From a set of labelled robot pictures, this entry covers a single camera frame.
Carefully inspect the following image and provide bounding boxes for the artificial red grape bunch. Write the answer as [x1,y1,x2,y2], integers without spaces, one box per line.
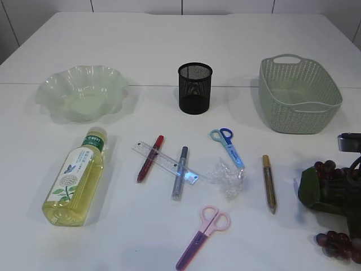
[298,159,360,264]

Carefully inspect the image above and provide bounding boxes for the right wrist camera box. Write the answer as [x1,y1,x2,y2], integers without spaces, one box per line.
[337,133,361,153]

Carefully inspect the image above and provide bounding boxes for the black mesh pen holder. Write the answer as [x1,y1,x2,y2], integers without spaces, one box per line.
[178,62,213,115]

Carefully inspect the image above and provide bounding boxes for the gold glitter pen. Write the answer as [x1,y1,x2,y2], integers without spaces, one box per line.
[262,155,277,215]

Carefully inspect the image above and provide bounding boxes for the green plastic woven basket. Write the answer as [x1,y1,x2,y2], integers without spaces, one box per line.
[258,54,343,134]

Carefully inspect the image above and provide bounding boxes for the clear plastic ruler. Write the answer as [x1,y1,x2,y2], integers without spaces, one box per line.
[131,141,200,185]

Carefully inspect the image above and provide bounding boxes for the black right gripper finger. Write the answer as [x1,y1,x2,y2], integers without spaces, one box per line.
[344,167,360,239]

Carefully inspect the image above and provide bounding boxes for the clear plastic sheet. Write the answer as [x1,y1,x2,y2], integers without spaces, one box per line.
[205,158,245,202]

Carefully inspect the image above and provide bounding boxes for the pink purple scissors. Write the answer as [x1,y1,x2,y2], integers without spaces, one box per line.
[175,205,231,270]

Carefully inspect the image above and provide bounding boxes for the red glitter pen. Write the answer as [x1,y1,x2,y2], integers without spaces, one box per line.
[137,135,164,183]

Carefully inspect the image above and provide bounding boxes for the blue small scissors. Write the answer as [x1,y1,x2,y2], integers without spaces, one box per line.
[210,128,244,170]

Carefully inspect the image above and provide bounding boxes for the silver glitter pen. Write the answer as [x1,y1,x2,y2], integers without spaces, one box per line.
[171,146,188,201]

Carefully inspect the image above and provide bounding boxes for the yellow tea bottle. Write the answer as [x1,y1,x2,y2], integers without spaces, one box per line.
[42,127,107,227]

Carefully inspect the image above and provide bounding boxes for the green wavy plastic plate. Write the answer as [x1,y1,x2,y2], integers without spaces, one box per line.
[36,65,128,123]

